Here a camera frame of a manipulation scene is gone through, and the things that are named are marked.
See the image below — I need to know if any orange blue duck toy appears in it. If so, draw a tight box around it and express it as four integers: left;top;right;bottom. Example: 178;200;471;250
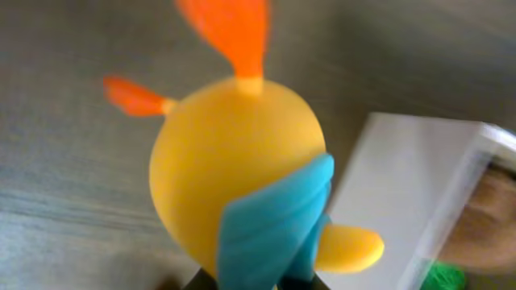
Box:
104;0;385;290

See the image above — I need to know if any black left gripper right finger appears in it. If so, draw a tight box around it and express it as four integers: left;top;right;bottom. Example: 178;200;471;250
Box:
277;274;330;290

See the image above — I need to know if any pink cardboard box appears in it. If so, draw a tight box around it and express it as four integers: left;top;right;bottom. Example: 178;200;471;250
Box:
318;113;515;290

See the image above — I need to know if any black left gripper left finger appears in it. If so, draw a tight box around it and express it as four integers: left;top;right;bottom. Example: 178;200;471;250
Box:
183;268;218;290

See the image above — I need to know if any brown plush chicken toy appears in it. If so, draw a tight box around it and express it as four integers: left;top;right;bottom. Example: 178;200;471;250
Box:
438;166;515;273

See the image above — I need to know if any green lattice ball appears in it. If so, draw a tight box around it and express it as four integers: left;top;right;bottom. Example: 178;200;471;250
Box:
420;262;467;290

